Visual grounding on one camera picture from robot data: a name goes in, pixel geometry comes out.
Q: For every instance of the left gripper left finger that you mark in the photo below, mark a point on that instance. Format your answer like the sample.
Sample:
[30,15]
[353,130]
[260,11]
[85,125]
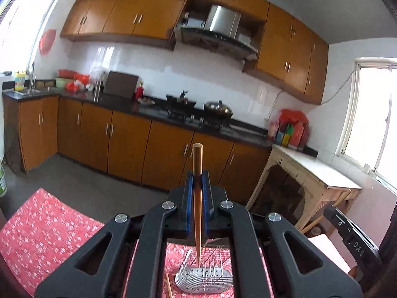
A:
[126,257]

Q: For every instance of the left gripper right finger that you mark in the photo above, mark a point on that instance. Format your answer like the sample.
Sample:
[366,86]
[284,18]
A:
[270,257]

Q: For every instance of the lower wooden kitchen cabinets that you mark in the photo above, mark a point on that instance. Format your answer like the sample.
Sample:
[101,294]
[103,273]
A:
[127,141]

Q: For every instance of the dark wooden cutting board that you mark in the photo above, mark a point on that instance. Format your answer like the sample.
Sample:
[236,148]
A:
[120,84]

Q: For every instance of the right window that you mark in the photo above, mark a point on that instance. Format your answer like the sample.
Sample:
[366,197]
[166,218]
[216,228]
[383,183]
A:
[368,140]

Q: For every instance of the left window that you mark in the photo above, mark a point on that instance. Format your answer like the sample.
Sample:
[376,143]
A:
[20,28]

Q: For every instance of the red bag with bottles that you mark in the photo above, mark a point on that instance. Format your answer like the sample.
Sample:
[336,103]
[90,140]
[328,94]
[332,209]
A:
[289,129]

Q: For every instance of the lidded black wok right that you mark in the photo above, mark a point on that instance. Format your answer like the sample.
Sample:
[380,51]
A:
[218,110]

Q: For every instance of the wire utensil holder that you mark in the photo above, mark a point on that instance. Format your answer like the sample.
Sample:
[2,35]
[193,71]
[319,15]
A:
[211,275]

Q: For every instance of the red plastic bag on wall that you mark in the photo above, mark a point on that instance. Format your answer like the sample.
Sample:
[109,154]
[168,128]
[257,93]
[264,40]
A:
[47,40]

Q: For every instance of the black wok left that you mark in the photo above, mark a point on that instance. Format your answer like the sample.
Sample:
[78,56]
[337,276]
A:
[180,102]

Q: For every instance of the green basin with red bags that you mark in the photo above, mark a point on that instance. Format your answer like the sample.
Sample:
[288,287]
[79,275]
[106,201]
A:
[71,81]

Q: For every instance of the wooden chopstick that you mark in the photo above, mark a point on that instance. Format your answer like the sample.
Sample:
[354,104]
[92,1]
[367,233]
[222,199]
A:
[169,288]
[197,198]

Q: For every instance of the window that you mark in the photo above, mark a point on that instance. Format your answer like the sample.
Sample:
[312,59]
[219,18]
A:
[368,140]
[20,28]

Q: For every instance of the yellow dish soap bottle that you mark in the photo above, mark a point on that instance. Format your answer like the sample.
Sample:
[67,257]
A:
[20,78]

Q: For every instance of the beige carved side table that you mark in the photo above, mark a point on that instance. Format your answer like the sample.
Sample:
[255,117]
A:
[321,183]

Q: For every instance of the red sauce bottle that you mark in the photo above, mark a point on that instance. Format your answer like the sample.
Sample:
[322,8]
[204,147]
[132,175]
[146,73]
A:
[139,91]

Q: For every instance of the steel range hood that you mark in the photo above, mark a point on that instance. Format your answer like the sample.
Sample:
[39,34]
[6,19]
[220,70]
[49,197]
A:
[221,30]

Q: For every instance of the black gas stove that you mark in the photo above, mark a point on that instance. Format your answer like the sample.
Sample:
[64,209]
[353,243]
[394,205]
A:
[202,118]

